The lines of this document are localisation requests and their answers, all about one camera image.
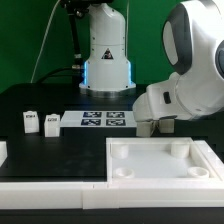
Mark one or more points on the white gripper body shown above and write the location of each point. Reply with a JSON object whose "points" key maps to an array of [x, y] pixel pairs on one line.
{"points": [[158, 102]]}

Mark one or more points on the white square tabletop tray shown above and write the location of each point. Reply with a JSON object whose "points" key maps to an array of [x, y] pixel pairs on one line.
{"points": [[155, 158]]}

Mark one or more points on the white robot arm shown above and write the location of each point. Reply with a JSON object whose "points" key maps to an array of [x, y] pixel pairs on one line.
{"points": [[193, 39]]}

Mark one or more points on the white left fence stub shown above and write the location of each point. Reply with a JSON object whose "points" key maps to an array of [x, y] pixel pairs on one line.
{"points": [[3, 152]]}

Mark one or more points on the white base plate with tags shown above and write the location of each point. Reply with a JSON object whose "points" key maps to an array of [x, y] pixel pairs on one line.
{"points": [[101, 119]]}

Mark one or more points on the white front fence wall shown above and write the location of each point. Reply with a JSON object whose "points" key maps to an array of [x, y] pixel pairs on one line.
{"points": [[124, 194]]}

